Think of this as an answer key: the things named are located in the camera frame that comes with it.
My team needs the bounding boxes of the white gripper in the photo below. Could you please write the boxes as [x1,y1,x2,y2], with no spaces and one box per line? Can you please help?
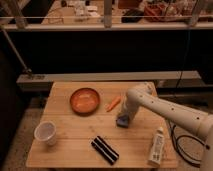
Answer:
[118,99,139,122]

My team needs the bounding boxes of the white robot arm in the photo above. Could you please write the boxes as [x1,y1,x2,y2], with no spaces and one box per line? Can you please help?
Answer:
[116,82,213,171]

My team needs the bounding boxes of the orange carrot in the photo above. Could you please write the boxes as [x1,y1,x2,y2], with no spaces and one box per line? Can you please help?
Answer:
[106,96,121,112]

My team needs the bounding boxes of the grey shelf ledge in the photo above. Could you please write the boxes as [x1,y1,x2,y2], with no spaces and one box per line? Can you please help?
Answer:
[16,71,204,92]

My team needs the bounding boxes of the orange plate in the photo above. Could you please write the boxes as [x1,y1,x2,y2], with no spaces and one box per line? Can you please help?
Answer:
[70,87,100,116]

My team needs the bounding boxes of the black striped rectangular object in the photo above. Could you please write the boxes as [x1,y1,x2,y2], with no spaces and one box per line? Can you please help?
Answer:
[91,136,119,165]

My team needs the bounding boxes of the white tube bottle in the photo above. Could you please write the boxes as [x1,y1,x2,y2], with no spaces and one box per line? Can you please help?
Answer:
[148,127,165,165]

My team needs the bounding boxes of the white plastic cup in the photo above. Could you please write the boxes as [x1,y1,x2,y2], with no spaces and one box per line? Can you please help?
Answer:
[34,121,56,146]

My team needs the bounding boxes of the metal pole stand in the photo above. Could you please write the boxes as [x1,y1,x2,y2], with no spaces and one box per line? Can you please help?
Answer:
[0,25,45,81]

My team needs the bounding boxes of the black cable on floor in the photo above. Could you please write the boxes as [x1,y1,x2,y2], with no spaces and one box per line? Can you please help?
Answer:
[168,120,205,168]

